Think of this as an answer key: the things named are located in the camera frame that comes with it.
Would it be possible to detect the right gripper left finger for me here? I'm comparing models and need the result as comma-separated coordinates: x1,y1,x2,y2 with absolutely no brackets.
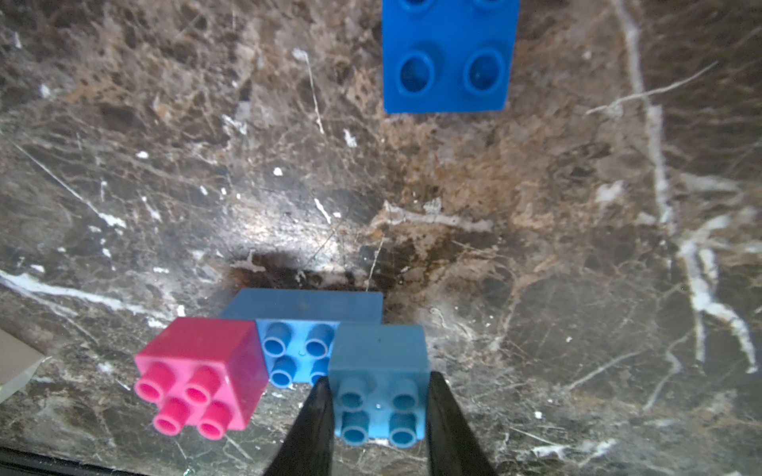
264,376,335,476

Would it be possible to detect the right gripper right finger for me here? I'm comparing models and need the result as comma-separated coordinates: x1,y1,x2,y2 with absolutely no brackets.
426,371,497,476

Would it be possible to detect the pink lego brick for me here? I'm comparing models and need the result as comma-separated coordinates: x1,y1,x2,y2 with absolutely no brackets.
134,317,268,440

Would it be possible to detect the small dark blue lego brick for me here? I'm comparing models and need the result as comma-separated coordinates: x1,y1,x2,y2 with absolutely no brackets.
382,0,520,114

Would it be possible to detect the light blue long lego brick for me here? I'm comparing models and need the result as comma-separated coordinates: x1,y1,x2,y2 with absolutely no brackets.
220,289,383,389

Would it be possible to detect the teal small lego brick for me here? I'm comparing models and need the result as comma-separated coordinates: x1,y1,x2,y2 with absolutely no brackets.
329,323,431,449

